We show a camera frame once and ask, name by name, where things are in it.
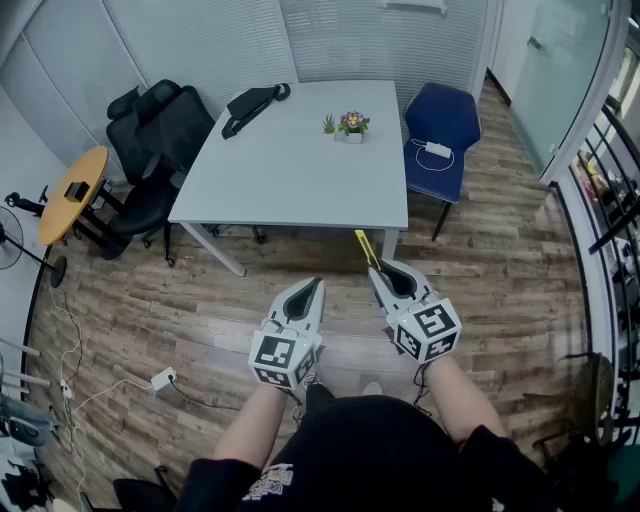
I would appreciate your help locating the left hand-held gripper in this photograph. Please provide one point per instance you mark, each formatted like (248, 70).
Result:
(280, 352)

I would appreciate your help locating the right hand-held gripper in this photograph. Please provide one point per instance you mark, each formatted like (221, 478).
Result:
(427, 330)

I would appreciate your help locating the person's left forearm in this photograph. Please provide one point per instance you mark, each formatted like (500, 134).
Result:
(250, 425)

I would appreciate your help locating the person's right forearm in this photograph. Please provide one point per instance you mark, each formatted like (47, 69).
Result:
(460, 400)

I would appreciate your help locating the person's left shoe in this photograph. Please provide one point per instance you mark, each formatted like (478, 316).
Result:
(311, 380)

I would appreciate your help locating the person's shoe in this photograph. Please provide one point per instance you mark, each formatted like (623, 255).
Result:
(372, 389)
(311, 380)

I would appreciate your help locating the person's black trousers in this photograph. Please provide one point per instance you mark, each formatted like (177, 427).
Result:
(317, 400)

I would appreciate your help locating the person's right shoe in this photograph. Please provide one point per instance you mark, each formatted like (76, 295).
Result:
(372, 389)

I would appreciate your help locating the grey square table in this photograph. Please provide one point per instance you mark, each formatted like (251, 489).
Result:
(295, 180)

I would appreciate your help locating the white floor power adapter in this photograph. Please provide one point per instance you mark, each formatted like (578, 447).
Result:
(164, 380)

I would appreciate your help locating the person's black shirt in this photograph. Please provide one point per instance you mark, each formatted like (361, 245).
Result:
(370, 450)

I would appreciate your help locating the pink flowering plant pot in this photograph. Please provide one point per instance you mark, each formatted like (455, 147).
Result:
(354, 125)

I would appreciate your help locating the small green succulent pot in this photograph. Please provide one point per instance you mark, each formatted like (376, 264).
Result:
(329, 127)

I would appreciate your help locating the blue chair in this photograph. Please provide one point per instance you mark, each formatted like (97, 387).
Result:
(440, 112)

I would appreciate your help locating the black sling bag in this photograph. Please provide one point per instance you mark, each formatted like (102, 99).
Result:
(247, 107)

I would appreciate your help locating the black metal railing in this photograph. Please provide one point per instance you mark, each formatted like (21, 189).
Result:
(612, 235)

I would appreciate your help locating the round dark stool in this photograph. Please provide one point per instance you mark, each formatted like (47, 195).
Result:
(592, 395)

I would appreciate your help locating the round wooden side table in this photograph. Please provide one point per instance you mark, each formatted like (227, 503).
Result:
(70, 215)

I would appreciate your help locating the small black box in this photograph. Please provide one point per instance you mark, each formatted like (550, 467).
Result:
(77, 191)

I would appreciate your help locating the frosted glass door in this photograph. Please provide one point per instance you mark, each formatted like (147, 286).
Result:
(555, 75)

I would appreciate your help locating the black standing fan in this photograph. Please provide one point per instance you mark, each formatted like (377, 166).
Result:
(10, 237)

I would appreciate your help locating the white stand frame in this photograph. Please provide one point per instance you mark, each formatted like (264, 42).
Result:
(25, 380)

